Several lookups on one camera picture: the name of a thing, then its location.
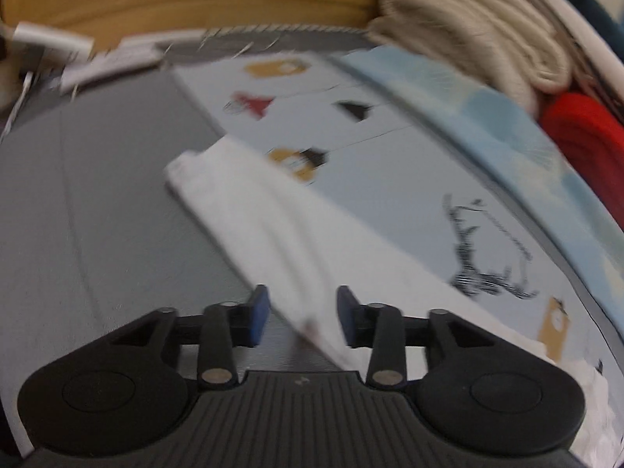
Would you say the dark teal shark plush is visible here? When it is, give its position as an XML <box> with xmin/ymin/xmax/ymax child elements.
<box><xmin>560</xmin><ymin>0</ymin><xmax>624</xmax><ymax>30</ymax></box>

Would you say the white small garment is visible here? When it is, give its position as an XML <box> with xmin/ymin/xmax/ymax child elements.
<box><xmin>163</xmin><ymin>136</ymin><xmax>612</xmax><ymax>468</ymax></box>

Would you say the light blue patterned cloth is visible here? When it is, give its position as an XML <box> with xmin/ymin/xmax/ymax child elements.
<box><xmin>336</xmin><ymin>44</ymin><xmax>624</xmax><ymax>313</ymax></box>

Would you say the red folded quilt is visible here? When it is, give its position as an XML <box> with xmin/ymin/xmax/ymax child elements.
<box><xmin>539</xmin><ymin>90</ymin><xmax>624</xmax><ymax>232</ymax></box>

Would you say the cream folded blanket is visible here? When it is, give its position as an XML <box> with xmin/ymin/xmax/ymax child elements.
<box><xmin>365</xmin><ymin>0</ymin><xmax>586</xmax><ymax>108</ymax></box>

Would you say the white packet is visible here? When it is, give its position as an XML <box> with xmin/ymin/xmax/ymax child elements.
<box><xmin>12</xmin><ymin>22</ymin><xmax>96</xmax><ymax>62</ymax></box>

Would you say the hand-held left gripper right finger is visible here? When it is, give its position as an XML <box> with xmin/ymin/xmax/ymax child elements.
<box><xmin>336</xmin><ymin>285</ymin><xmax>508</xmax><ymax>388</ymax></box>

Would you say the white charger and cable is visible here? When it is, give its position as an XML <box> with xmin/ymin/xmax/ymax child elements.
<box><xmin>61</xmin><ymin>41</ymin><xmax>164</xmax><ymax>93</ymax></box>

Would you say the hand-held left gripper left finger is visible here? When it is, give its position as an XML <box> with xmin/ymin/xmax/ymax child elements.
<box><xmin>105</xmin><ymin>284</ymin><xmax>271</xmax><ymax>386</ymax></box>

